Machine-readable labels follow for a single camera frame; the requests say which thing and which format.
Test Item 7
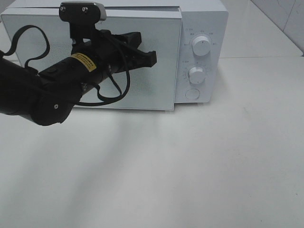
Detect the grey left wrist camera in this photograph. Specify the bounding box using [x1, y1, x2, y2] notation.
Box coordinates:
[59, 1, 107, 40]

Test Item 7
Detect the upper white power knob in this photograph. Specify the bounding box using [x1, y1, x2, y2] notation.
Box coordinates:
[191, 34, 211, 57]

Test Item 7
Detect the round white door button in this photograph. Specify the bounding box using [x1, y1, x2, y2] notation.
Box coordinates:
[185, 89, 200, 100]

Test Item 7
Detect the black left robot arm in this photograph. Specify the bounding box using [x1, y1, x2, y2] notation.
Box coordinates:
[0, 26, 157, 126]

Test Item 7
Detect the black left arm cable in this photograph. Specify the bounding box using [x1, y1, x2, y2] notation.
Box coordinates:
[4, 24, 131, 106]

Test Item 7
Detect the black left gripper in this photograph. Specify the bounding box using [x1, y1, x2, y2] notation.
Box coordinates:
[68, 30, 157, 83]

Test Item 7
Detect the white microwave oven body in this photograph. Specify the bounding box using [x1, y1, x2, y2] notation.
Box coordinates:
[0, 0, 228, 105]

